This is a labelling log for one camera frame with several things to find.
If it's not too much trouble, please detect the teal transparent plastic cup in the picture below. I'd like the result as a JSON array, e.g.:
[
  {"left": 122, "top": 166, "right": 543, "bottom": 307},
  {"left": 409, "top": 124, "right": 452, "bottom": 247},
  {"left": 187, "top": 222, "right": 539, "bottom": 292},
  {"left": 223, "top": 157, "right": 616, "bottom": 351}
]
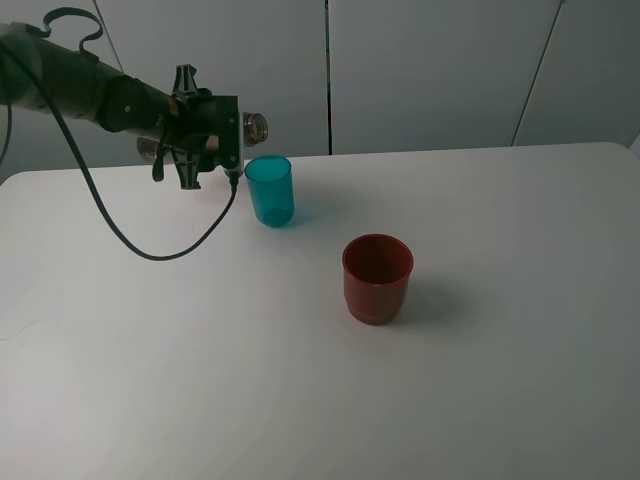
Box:
[{"left": 244, "top": 155, "right": 295, "bottom": 228}]

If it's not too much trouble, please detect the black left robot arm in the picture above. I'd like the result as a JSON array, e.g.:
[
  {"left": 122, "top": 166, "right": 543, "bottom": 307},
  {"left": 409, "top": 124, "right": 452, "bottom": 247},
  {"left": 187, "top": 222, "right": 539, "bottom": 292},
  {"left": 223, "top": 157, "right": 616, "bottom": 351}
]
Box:
[{"left": 1, "top": 23, "right": 242, "bottom": 190}]

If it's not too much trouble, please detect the black camera cable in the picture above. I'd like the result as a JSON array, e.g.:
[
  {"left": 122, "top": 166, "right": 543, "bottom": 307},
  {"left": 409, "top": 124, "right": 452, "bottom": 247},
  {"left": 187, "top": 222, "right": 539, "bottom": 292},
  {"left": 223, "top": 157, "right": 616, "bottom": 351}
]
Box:
[{"left": 0, "top": 47, "right": 240, "bottom": 261}]

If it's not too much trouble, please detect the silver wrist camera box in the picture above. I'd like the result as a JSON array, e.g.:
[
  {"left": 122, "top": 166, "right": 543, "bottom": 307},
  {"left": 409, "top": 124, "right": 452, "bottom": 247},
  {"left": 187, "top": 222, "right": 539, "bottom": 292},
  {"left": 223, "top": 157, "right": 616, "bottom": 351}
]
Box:
[{"left": 219, "top": 96, "right": 243, "bottom": 176}]

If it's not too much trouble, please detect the red plastic cup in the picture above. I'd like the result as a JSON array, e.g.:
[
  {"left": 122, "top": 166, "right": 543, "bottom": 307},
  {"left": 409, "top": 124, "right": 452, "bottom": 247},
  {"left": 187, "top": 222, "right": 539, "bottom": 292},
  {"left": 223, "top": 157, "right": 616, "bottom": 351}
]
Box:
[{"left": 342, "top": 234, "right": 414, "bottom": 326}]

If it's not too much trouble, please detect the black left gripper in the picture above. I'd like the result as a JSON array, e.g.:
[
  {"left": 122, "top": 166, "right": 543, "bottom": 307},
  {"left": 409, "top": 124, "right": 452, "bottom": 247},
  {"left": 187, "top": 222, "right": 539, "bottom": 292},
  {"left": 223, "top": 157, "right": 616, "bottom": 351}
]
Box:
[{"left": 166, "top": 64, "right": 238, "bottom": 190}]

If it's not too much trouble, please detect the smoky transparent water bottle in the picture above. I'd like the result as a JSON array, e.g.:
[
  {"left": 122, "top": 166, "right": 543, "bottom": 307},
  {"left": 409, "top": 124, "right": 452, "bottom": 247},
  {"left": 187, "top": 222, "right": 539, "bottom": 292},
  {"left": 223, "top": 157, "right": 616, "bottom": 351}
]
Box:
[{"left": 136, "top": 112, "right": 269, "bottom": 163}]

